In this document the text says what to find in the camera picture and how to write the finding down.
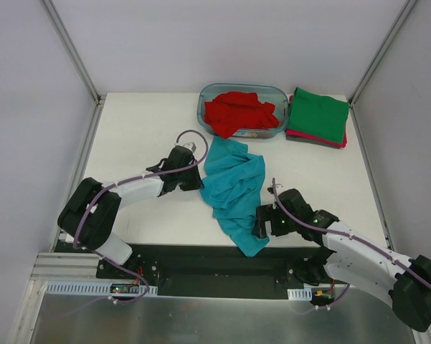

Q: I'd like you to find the teal t shirt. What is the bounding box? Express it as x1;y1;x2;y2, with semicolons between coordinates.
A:
200;137;269;257

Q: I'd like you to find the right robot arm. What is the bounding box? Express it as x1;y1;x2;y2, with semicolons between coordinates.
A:
252;188;431;333

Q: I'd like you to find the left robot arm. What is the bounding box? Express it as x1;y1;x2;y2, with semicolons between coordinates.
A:
57;143;204;279

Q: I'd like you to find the red t shirt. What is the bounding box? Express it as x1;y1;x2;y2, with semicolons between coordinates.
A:
204;91;279;139

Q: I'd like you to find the folded pink t shirt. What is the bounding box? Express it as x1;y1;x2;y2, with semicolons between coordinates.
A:
285;95;347;149

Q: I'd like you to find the folded green t shirt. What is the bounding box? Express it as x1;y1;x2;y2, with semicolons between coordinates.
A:
287;87;350;143

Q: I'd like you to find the clear blue plastic bin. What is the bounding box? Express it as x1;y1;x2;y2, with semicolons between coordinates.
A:
196;83;289;138

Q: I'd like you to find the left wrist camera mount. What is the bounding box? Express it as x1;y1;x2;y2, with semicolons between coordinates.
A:
174;142;196;154

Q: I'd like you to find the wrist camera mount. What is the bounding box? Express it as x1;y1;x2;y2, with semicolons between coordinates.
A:
267;183;284;195
174;142;196;154

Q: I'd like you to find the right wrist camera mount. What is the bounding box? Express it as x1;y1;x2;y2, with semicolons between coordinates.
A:
267;183;284;195

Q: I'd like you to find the right white cable duct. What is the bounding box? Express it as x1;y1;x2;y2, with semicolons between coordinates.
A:
287;287;313;302

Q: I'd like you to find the white cable duct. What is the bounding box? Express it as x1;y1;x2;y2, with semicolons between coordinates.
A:
287;287;313;302
46;281;158;297

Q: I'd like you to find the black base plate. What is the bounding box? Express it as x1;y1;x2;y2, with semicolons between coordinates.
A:
53;242;345;300

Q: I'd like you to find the right aluminium table rail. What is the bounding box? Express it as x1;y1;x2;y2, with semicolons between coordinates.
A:
349;104;394;249

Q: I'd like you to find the aluminium table rail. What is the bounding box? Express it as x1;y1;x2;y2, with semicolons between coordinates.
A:
49;102;107;252
349;104;394;249

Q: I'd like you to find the left aluminium table rail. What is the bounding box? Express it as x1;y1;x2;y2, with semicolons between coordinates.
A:
49;102;107;252

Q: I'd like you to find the left white cable duct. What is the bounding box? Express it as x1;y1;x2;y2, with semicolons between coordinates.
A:
46;281;158;297

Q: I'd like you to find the left aluminium frame post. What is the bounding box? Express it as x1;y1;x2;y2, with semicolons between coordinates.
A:
39;0;102;105

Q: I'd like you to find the aluminium frame post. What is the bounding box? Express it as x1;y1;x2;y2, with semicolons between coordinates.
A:
39;0;102;105
349;0;420;108

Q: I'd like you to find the right aluminium frame post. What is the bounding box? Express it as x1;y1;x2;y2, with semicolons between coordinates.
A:
349;0;420;108

